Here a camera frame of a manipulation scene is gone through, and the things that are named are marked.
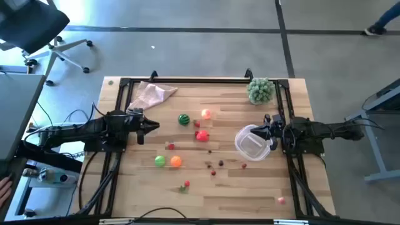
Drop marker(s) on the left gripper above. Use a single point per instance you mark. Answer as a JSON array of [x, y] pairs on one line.
[[137, 125]]

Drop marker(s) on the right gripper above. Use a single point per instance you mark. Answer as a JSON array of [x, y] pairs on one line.
[[276, 129]]

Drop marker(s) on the clear plastic tupperware container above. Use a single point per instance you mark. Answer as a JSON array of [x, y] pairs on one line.
[[250, 150]]

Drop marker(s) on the toy strawberry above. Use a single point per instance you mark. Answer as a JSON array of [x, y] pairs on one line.
[[171, 146]]

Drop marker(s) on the toy watermelon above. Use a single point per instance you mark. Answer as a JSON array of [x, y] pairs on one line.
[[184, 119]]

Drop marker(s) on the green toy apple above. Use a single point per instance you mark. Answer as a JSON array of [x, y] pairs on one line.
[[160, 161]]

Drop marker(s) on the orange toy fruit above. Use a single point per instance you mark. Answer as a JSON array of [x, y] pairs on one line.
[[176, 161]]

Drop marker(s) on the large red toy tomato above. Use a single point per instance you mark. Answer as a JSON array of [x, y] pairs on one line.
[[203, 136]]

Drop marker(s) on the toy peach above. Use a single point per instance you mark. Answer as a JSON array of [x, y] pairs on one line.
[[206, 113]]

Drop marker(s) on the pink toy raspberry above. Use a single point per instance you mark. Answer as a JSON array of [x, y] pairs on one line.
[[281, 200]]

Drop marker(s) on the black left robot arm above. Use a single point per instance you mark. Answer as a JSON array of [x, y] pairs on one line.
[[78, 131]]

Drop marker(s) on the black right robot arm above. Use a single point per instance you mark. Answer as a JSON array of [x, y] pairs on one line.
[[328, 129]]

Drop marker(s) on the beige cloth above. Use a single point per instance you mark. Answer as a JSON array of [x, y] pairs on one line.
[[150, 95]]

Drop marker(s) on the potted green succulent plant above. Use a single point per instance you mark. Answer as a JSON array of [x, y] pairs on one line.
[[260, 90]]

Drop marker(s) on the white paper label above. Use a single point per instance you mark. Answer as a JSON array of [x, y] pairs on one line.
[[67, 149]]

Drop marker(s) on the small white device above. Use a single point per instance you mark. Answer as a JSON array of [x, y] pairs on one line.
[[64, 178]]

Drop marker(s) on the black desk beam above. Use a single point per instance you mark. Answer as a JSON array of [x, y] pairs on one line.
[[47, 156]]

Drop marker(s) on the grey desk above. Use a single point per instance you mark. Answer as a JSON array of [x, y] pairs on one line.
[[15, 109]]

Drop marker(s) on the black caster wheel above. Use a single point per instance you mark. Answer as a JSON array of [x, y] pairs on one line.
[[29, 213]]

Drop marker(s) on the person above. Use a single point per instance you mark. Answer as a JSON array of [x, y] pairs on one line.
[[375, 30]]

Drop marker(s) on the office chair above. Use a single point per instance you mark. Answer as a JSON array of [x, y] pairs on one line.
[[34, 25]]

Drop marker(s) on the person's hand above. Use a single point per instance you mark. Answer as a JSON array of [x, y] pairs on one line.
[[4, 190]]

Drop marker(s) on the silver metal bracket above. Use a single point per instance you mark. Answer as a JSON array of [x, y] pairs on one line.
[[112, 222], [290, 222]]

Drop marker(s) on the grey metal table frame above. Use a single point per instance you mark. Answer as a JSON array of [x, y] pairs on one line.
[[382, 176]]

